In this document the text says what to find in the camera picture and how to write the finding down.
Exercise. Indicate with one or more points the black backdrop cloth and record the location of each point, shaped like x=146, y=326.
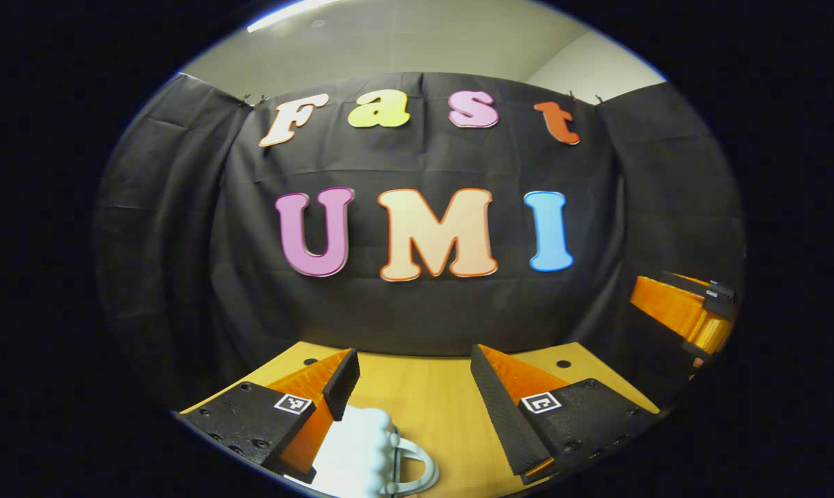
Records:
x=417, y=162

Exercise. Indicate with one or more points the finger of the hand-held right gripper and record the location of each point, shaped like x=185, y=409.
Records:
x=666, y=304

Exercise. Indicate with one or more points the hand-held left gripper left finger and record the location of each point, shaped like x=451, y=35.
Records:
x=343, y=387

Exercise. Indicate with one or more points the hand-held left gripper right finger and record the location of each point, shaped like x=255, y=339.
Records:
x=496, y=408

